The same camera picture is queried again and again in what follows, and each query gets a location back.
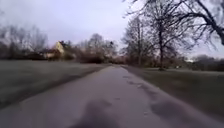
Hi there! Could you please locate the row of bushes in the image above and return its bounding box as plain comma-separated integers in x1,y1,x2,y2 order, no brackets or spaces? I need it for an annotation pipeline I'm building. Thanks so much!
68,32,124,65

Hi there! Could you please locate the grey asphalt path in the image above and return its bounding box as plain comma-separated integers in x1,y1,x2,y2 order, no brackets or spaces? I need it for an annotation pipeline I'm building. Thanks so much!
0,65,224,128

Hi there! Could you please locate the large bare tree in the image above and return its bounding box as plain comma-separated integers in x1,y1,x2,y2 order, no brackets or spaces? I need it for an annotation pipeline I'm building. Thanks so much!
139,0,198,72

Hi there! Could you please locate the yellow house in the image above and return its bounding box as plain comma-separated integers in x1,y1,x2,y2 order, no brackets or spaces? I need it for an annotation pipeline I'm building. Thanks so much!
39,40,73,61

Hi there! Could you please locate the frosty grass field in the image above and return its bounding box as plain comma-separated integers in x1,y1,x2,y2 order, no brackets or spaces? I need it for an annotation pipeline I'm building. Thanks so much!
121,65,224,123
0,59,111,110

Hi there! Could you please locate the row of bare trees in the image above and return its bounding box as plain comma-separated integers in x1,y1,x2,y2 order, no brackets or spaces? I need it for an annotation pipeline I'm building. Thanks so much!
0,23,49,61

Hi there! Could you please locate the bare overhanging tree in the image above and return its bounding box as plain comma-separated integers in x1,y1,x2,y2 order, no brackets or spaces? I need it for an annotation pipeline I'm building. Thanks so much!
173,0,224,48

